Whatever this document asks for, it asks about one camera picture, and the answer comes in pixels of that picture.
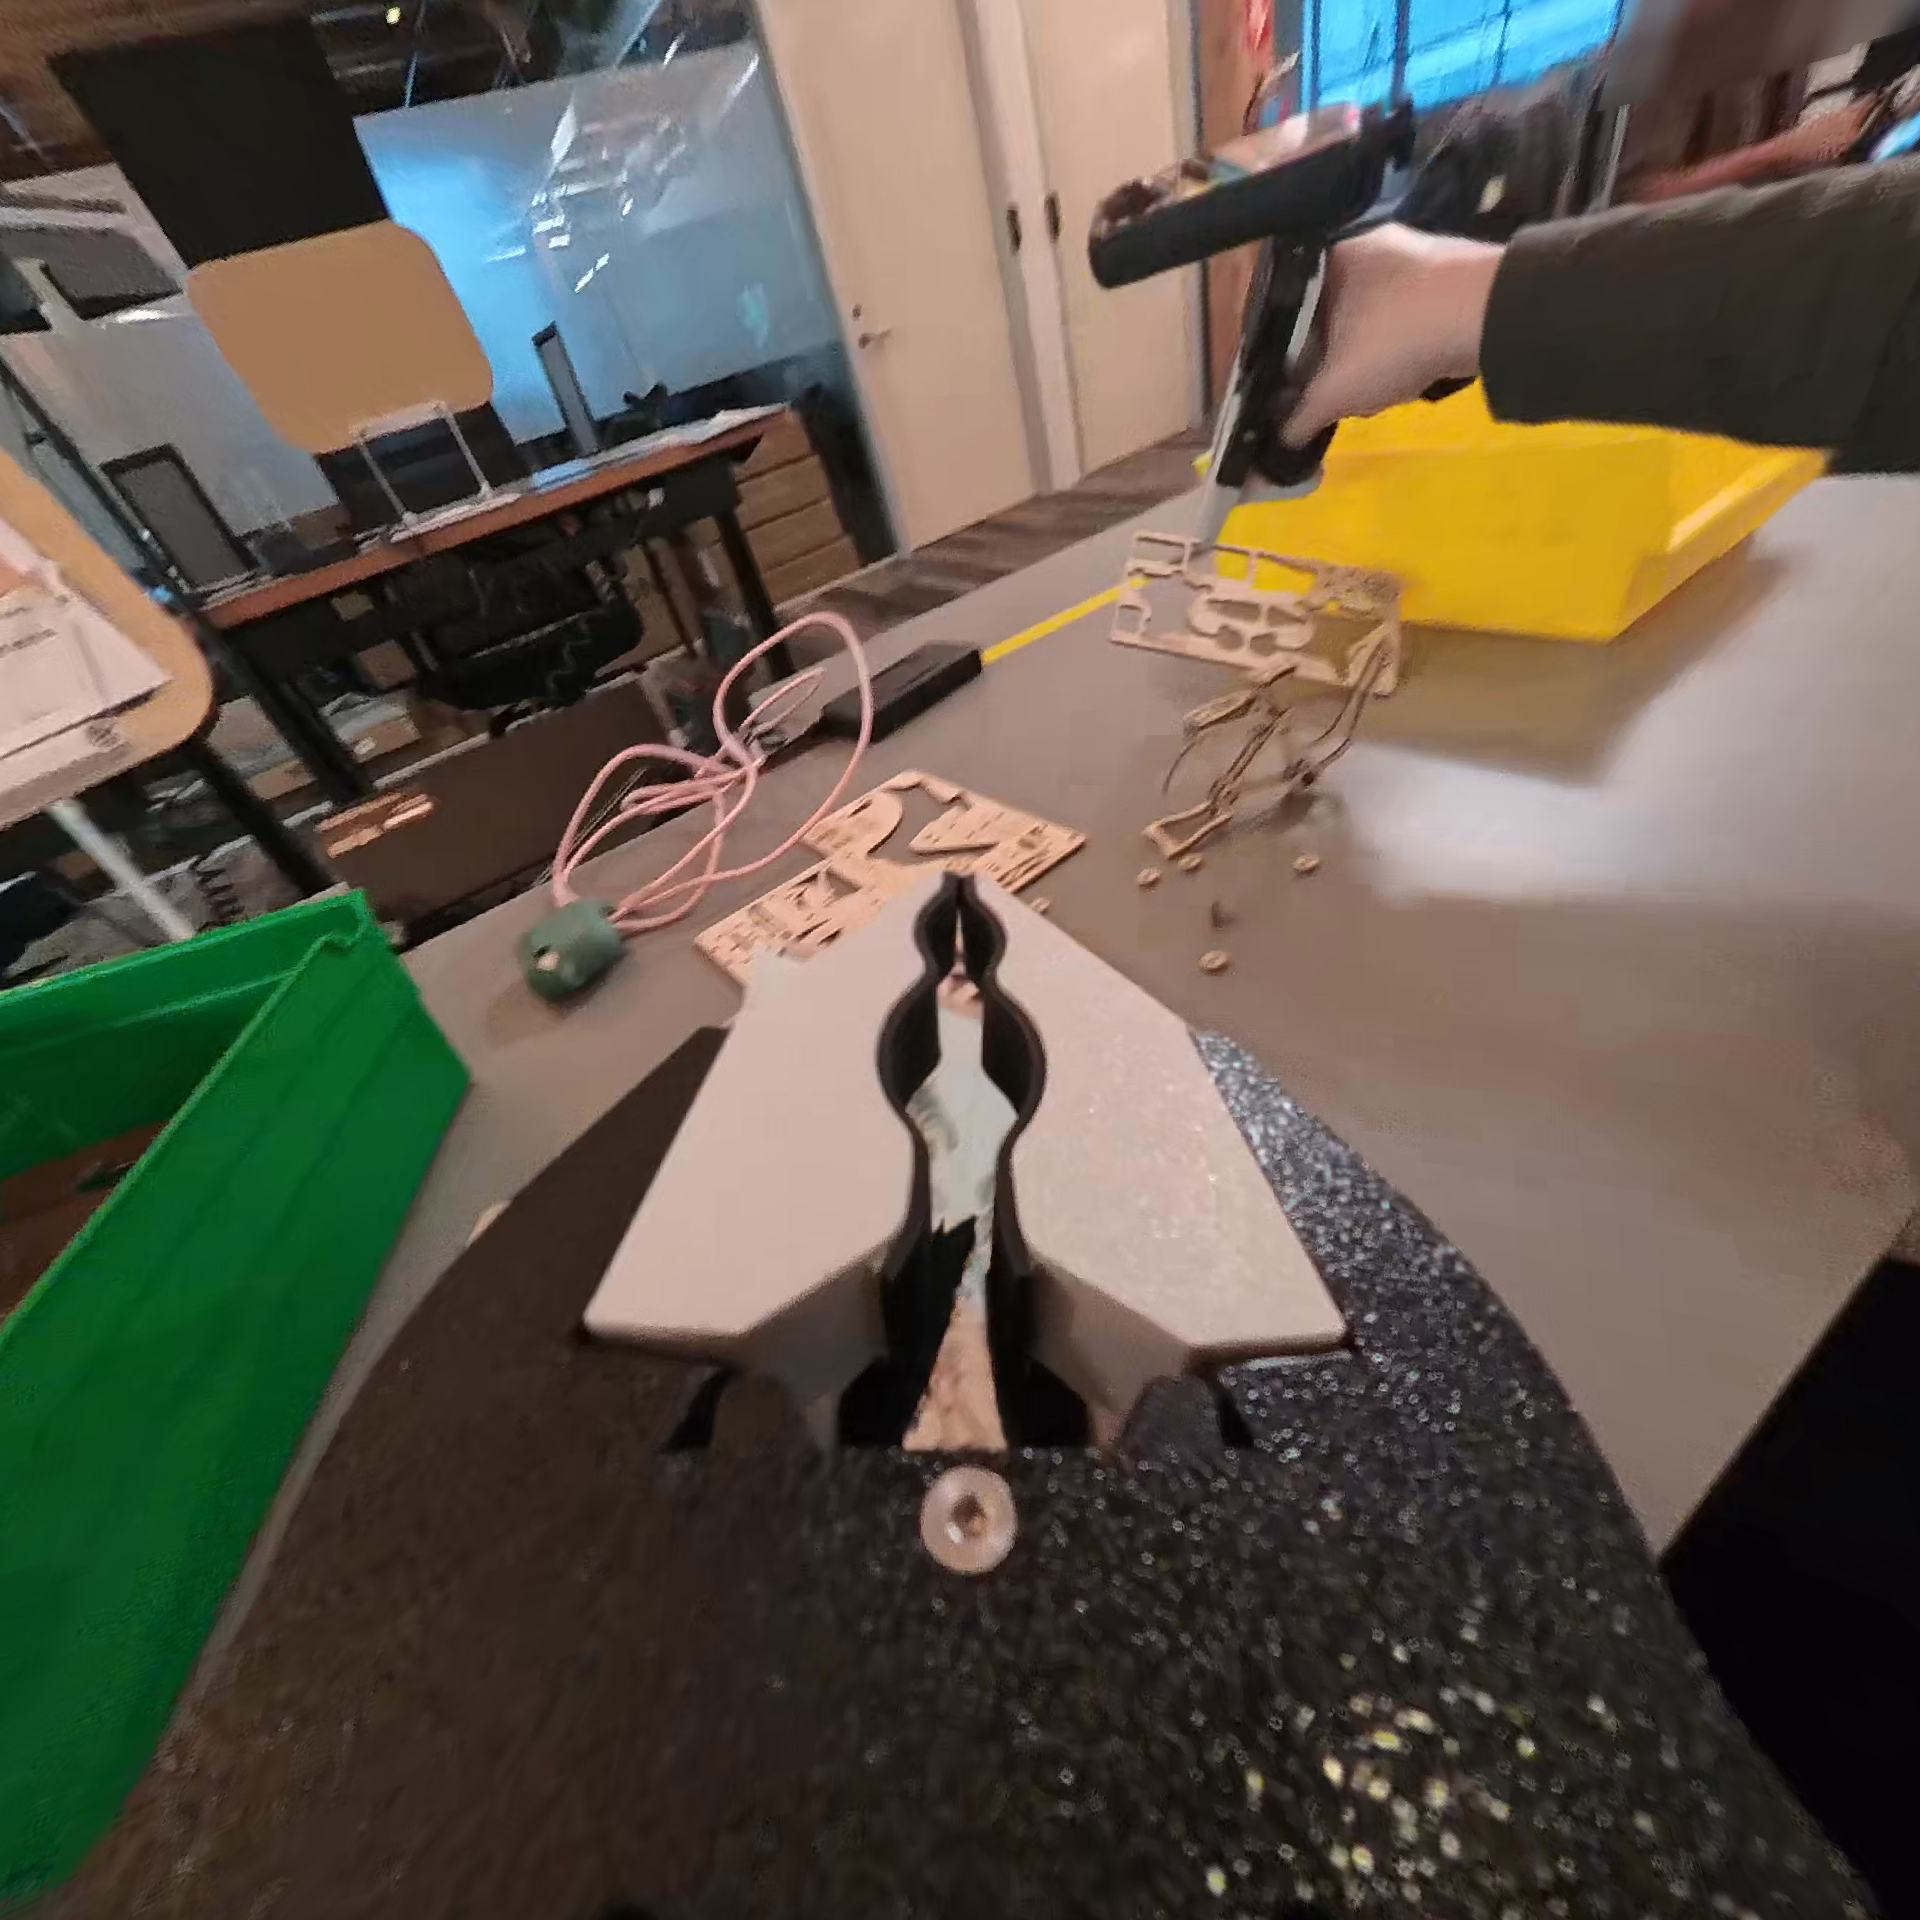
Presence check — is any yellow plastic bin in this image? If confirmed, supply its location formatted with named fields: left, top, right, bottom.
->
left=1200, top=381, right=1829, bottom=644

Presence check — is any green cable plug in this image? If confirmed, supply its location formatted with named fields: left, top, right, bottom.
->
left=517, top=895, right=627, bottom=1000

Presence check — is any person's right hand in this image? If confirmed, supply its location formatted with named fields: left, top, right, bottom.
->
left=1281, top=222, right=1506, bottom=447

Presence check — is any blank rounded wooden board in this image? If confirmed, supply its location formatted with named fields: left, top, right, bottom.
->
left=187, top=222, right=496, bottom=454

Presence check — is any green plastic bin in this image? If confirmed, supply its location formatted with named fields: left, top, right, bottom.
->
left=0, top=888, right=474, bottom=1911

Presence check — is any small wooden parts piece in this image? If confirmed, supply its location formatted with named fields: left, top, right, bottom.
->
left=321, top=791, right=438, bottom=859

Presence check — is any person's right forearm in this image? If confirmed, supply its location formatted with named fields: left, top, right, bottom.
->
left=1477, top=151, right=1920, bottom=480

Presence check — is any clear acrylic stand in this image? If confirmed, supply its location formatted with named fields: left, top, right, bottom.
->
left=349, top=399, right=494, bottom=531

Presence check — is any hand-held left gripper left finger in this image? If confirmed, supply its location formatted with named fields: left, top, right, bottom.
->
left=584, top=872, right=970, bottom=1449

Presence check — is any black power bank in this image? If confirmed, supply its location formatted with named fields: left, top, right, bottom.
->
left=816, top=640, right=985, bottom=741

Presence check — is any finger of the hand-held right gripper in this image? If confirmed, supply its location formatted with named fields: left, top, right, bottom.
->
left=1196, top=334, right=1273, bottom=545

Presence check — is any wooden model bike frame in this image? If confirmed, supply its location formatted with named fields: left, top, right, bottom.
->
left=1142, top=621, right=1409, bottom=867

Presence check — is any pink cable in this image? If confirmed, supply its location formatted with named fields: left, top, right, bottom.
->
left=552, top=608, right=875, bottom=935

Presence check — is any wooden office desk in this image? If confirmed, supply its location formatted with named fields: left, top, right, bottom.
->
left=195, top=405, right=819, bottom=782

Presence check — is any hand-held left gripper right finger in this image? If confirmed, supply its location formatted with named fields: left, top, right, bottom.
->
left=960, top=877, right=1349, bottom=1444

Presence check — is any black office chair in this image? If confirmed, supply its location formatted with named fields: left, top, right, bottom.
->
left=381, top=543, right=650, bottom=710

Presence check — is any instruction paper sheet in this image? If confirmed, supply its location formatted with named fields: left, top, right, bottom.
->
left=0, top=451, right=216, bottom=830

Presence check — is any laser-cut wooden parts sheet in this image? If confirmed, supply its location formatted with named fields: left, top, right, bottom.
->
left=1110, top=533, right=1405, bottom=695
left=694, top=767, right=1089, bottom=987

